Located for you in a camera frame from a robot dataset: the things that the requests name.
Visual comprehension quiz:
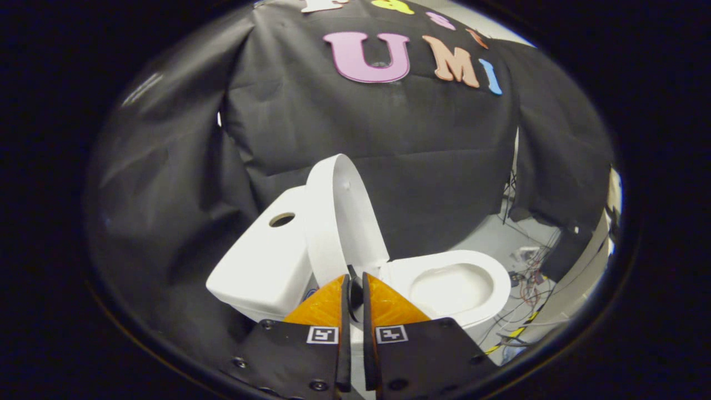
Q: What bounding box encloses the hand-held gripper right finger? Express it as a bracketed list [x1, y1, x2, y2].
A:
[362, 272, 498, 400]

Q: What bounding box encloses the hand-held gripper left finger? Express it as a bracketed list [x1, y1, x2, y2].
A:
[222, 274, 352, 400]

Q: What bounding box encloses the white toilet lid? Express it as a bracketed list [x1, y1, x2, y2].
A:
[304, 154, 390, 289]

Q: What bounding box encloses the yellow black striped tape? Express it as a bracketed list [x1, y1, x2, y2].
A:
[484, 310, 540, 356]

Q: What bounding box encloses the black box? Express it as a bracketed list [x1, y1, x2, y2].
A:
[542, 225, 585, 282]

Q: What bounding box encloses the thin metal stand pole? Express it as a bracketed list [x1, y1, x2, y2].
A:
[502, 128, 521, 224]

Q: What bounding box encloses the black backdrop cloth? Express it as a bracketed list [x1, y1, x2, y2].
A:
[86, 0, 614, 367]

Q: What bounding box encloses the tangle of cables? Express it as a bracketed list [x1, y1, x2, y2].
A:
[478, 222, 573, 356]

